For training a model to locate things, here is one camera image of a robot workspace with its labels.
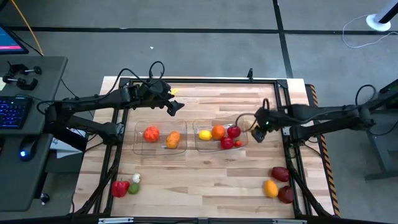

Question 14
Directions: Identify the computer monitor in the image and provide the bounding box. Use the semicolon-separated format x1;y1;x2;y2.
0;24;29;55

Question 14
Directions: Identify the white power cable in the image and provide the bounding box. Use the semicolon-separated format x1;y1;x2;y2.
341;14;398;50

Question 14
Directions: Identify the white tower device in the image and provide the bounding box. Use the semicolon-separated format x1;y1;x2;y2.
366;0;398;32

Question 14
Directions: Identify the grey side desk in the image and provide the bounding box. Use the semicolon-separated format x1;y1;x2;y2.
0;55;68;212

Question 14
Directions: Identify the yellow black hazard tape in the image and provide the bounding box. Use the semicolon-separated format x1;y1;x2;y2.
306;83;341;217

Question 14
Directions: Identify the red tomato green top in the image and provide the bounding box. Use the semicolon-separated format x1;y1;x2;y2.
226;125;242;139

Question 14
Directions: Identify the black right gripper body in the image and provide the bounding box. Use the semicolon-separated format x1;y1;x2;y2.
255;107;289;131

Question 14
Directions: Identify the dark red plastic fruit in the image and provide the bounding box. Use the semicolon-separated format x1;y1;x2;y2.
271;166;290;183
277;185;295;204

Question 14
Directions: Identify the round orange fruit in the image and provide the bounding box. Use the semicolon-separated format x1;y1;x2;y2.
211;124;226;141

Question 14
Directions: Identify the orange oval fruit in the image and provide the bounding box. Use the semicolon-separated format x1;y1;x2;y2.
264;179;279;199

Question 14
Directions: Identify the yellow floor cable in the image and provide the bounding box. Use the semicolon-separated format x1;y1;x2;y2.
11;0;44;56

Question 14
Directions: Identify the clear plastic bin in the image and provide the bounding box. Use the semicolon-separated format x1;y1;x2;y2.
132;119;188;156
192;117;249;153

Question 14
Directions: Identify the backlit keyboard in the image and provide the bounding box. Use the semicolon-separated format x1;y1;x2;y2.
0;96;32;130

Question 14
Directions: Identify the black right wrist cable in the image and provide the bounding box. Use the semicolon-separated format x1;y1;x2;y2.
234;98;270;133

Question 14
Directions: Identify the black right elbow cable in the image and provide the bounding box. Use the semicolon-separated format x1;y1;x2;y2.
355;84;377;106

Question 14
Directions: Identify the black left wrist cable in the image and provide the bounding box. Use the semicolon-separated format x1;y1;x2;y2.
113;61;165;94

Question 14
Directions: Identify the red bell pepper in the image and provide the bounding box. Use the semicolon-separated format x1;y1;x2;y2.
111;180;131;198

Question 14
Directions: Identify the yellow lemon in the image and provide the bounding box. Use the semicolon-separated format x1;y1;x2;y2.
198;129;213;141

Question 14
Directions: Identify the white paper sheet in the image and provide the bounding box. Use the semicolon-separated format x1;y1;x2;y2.
49;136;83;159

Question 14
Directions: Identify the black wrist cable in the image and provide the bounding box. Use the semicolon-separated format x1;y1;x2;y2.
113;61;165;94
234;98;270;133

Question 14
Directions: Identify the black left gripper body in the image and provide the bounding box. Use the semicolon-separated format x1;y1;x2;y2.
136;80;172;109

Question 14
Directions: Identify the grey metal stand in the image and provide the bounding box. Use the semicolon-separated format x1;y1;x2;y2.
348;79;398;181

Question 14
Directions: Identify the black computer mouse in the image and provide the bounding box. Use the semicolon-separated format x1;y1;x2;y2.
19;136;38;162

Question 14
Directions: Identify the silver frame bracket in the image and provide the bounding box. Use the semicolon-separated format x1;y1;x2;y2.
272;218;307;224
98;217;134;224

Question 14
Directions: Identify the orange elongated vegetable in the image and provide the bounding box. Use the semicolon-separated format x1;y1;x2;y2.
165;130;182;149

